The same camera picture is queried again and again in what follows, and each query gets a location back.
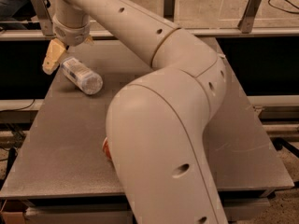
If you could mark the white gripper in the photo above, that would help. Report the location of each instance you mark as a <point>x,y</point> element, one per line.
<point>71,34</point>

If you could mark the clear plastic water bottle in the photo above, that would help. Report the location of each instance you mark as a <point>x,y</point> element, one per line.
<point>82,76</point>

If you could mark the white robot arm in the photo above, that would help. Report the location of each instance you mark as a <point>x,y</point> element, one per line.
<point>155,124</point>

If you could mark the seated person in background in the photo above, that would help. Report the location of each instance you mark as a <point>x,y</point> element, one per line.
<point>10,10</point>

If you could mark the red Coca-Cola can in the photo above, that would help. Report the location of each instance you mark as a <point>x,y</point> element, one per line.
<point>105,149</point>

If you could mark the cardboard box under table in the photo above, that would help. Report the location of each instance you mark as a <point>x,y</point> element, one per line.
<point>12,212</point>

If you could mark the left metal fence bracket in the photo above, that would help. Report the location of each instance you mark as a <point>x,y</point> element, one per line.
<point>43,16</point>

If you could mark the metal fence bracket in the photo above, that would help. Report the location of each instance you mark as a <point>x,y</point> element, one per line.
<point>169,9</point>
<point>43,16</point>
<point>245,25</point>

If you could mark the middle metal fence bracket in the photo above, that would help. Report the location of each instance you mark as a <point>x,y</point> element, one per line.
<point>169,9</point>

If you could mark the right metal fence bracket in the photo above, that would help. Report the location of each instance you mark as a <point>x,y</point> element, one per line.
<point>245,25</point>

